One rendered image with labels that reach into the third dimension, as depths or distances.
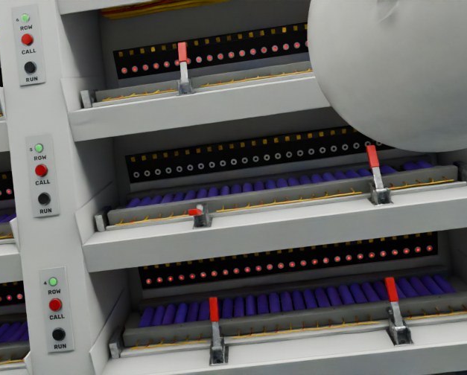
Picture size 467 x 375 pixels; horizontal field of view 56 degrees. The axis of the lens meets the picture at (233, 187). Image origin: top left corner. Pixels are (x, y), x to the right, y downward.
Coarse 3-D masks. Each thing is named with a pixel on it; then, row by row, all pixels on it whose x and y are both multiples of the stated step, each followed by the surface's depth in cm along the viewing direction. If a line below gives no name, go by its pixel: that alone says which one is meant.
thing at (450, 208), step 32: (320, 160) 80; (352, 160) 79; (448, 160) 75; (448, 192) 64; (96, 224) 69; (192, 224) 66; (224, 224) 64; (256, 224) 63; (288, 224) 63; (320, 224) 63; (352, 224) 62; (384, 224) 62; (416, 224) 62; (448, 224) 62; (96, 256) 65; (128, 256) 65; (160, 256) 64; (192, 256) 64; (224, 256) 64
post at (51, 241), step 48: (0, 0) 67; (48, 0) 66; (0, 48) 66; (48, 48) 66; (96, 48) 82; (48, 96) 66; (96, 144) 76; (96, 192) 73; (48, 240) 65; (96, 288) 68; (96, 336) 66
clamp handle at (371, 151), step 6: (366, 150) 66; (372, 150) 65; (372, 156) 65; (372, 162) 65; (378, 162) 65; (372, 168) 65; (378, 168) 65; (378, 174) 64; (378, 180) 64; (378, 186) 64
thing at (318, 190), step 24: (432, 168) 69; (456, 168) 68; (264, 192) 69; (288, 192) 69; (312, 192) 69; (336, 192) 69; (360, 192) 67; (120, 216) 70; (144, 216) 70; (168, 216) 70
